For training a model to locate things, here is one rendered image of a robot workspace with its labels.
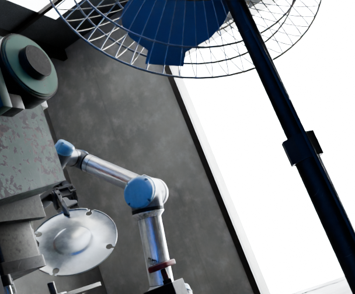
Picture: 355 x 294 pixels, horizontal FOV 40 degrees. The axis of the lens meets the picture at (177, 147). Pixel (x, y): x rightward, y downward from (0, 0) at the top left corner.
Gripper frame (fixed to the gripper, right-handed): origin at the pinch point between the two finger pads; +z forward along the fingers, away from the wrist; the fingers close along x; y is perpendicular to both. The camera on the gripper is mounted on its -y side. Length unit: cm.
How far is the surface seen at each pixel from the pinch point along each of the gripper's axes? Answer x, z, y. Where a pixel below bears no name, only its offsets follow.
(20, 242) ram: -18.0, 32.4, -21.0
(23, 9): 20, -480, 103
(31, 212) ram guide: -22.5, 27.0, -16.1
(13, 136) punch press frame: -44, 23, -17
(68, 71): 125, -536, 167
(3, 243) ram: -20.7, 34.4, -25.3
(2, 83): -60, 28, -18
